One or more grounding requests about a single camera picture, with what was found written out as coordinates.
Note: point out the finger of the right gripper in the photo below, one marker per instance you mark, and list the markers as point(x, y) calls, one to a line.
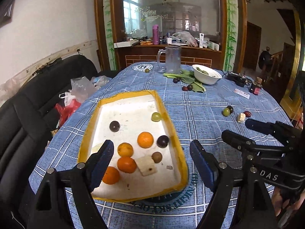
point(244, 144)
point(284, 133)

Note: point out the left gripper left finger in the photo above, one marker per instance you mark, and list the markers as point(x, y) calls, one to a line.
point(84, 178)

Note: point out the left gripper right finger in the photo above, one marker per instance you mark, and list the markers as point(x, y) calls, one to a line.
point(220, 178)

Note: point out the smaller orange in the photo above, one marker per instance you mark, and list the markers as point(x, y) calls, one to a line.
point(111, 176)

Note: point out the small orange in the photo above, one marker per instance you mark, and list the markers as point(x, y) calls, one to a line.
point(125, 150)

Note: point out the dark plum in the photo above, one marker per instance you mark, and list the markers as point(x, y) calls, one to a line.
point(230, 109)
point(163, 141)
point(114, 126)

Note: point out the brown kiwi fruit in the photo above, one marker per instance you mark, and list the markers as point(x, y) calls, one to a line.
point(157, 157)

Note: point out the large orange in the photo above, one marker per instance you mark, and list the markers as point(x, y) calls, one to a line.
point(145, 140)

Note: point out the green grape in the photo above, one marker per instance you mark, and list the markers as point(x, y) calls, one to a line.
point(226, 112)
point(156, 117)

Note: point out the white foam block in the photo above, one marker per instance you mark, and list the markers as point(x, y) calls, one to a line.
point(241, 117)

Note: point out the red date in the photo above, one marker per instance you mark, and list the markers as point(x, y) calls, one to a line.
point(247, 114)

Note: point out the blue plaid tablecloth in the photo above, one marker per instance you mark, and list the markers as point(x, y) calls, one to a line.
point(195, 116)

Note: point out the white paper packet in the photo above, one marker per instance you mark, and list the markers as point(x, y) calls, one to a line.
point(241, 93)

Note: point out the red jar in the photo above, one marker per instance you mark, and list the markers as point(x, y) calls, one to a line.
point(255, 88)

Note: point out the black power adapter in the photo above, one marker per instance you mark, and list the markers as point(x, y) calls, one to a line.
point(238, 79)

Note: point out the foam chunk in tray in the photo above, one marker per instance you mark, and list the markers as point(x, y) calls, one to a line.
point(146, 165)

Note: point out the white foam tray yellow rim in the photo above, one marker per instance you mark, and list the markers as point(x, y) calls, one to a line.
point(133, 111)

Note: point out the red plastic bag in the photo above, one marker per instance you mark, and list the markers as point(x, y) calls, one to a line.
point(66, 111)

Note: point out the white bowl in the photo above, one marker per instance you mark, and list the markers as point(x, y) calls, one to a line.
point(206, 75)

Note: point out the dark cherry near vegetable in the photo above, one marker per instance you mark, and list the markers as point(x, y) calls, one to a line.
point(190, 87)

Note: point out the black leather sofa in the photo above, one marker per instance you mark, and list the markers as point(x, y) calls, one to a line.
point(29, 117)

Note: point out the green leafy vegetable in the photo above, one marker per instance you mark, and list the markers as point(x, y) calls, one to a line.
point(187, 78)

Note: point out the clear plastic bag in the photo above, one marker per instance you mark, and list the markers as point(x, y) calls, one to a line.
point(82, 88)

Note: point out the dark cherry upper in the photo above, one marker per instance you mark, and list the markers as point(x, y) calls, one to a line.
point(176, 80)

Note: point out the clear plastic pitcher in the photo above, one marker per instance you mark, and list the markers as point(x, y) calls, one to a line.
point(172, 60)

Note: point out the purple thermos bottle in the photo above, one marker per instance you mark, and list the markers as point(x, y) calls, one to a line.
point(155, 34)

